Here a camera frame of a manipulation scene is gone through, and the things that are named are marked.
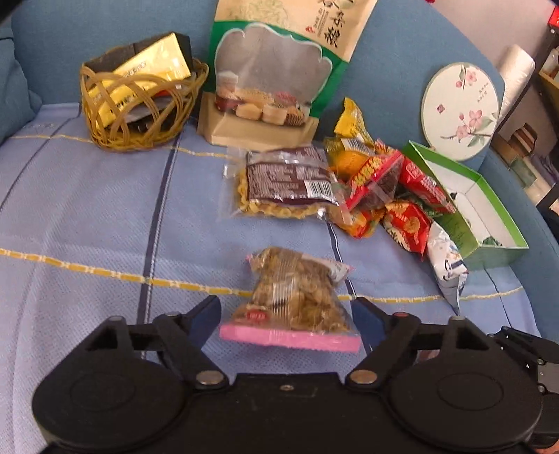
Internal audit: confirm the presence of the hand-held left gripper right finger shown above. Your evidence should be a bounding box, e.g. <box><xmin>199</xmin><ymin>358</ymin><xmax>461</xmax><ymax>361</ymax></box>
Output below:
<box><xmin>345</xmin><ymin>297</ymin><xmax>497</xmax><ymax>386</ymax></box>

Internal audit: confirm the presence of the orange red snack packet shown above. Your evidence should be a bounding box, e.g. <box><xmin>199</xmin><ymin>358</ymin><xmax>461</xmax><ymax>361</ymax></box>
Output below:
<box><xmin>332</xmin><ymin>205</ymin><xmax>387</xmax><ymax>240</ymax></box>

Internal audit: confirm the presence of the stack of cardboard boxes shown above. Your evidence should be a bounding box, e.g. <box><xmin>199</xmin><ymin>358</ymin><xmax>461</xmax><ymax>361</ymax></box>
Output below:
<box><xmin>493</xmin><ymin>122</ymin><xmax>552</xmax><ymax>198</ymax></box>

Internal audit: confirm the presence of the red noodle snack packet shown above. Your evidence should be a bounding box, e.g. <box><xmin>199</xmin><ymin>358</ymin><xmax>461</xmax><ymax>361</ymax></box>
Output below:
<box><xmin>383</xmin><ymin>198</ymin><xmax>434</xmax><ymax>259</ymax></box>

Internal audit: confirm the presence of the white plastic roll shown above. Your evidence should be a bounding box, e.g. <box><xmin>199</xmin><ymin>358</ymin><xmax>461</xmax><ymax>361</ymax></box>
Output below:
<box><xmin>498</xmin><ymin>43</ymin><xmax>537</xmax><ymax>127</ymax></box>

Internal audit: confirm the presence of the blue cushion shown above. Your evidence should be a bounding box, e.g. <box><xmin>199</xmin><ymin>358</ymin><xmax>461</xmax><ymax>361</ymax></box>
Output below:
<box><xmin>0</xmin><ymin>22</ymin><xmax>44</xmax><ymax>146</ymax></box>

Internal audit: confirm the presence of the blue sofa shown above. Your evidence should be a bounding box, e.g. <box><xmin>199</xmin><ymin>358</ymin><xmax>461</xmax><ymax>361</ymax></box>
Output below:
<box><xmin>0</xmin><ymin>0</ymin><xmax>559</xmax><ymax>350</ymax></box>

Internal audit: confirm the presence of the red striped snack packet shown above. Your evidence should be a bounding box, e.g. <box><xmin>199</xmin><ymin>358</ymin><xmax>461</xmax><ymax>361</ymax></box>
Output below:
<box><xmin>398</xmin><ymin>156</ymin><xmax>458</xmax><ymax>215</ymax></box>

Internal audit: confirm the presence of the green cardboard box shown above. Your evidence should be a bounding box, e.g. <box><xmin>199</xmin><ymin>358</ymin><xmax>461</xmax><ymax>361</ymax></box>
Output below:
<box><xmin>401</xmin><ymin>140</ymin><xmax>530</xmax><ymax>270</ymax></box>

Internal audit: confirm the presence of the clear orange cake packet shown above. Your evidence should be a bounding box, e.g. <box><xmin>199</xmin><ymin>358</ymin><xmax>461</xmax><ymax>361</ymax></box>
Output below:
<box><xmin>323</xmin><ymin>136</ymin><xmax>378</xmax><ymax>182</ymax></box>

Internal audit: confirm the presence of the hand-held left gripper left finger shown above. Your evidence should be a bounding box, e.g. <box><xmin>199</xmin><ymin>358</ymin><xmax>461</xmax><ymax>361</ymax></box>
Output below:
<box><xmin>82</xmin><ymin>294</ymin><xmax>230</xmax><ymax>390</ymax></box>

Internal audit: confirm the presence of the yellow snack packet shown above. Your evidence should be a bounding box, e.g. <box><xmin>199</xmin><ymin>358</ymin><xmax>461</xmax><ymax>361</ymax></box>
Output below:
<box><xmin>334</xmin><ymin>97</ymin><xmax>376</xmax><ymax>142</ymax></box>

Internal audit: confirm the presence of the woven wicker basket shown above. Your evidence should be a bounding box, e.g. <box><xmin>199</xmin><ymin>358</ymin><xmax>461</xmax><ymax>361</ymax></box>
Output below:
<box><xmin>79</xmin><ymin>43</ymin><xmax>210</xmax><ymax>153</ymax></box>

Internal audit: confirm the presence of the brown label clear snack packet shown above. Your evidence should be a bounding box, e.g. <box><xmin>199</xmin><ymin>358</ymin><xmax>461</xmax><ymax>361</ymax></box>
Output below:
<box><xmin>222</xmin><ymin>146</ymin><xmax>343</xmax><ymax>222</ymax></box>

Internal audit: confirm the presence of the gold foil packet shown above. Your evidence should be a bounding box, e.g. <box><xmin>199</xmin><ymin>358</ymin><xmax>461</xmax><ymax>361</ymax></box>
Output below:
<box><xmin>89</xmin><ymin>32</ymin><xmax>192</xmax><ymax>128</ymax></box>

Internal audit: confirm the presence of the red packet with yellow letters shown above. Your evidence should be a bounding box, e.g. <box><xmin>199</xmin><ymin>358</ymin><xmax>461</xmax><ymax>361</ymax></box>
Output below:
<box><xmin>345</xmin><ymin>151</ymin><xmax>405</xmax><ymax>211</ymax></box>

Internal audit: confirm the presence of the large green beige snack bag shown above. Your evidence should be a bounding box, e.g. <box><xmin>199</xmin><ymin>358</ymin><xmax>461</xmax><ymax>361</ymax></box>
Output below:
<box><xmin>196</xmin><ymin>0</ymin><xmax>378</xmax><ymax>147</ymax></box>

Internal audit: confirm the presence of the pink-edged nut snack packet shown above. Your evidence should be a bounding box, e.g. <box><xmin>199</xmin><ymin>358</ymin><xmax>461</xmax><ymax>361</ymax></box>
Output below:
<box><xmin>219</xmin><ymin>247</ymin><xmax>363</xmax><ymax>353</ymax></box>

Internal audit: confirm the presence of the black shelf frame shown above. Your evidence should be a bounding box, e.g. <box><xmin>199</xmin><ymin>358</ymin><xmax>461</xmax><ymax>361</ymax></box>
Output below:
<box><xmin>498</xmin><ymin>24</ymin><xmax>559</xmax><ymax>219</ymax></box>

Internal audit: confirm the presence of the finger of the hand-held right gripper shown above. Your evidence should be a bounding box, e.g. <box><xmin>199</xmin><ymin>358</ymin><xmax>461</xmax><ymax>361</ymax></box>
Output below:
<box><xmin>487</xmin><ymin>327</ymin><xmax>549</xmax><ymax>372</ymax></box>

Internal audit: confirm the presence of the white blue floral snack packet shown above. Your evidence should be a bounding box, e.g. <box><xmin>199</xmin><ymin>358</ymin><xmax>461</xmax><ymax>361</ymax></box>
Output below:
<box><xmin>426</xmin><ymin>220</ymin><xmax>470</xmax><ymax>315</ymax></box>

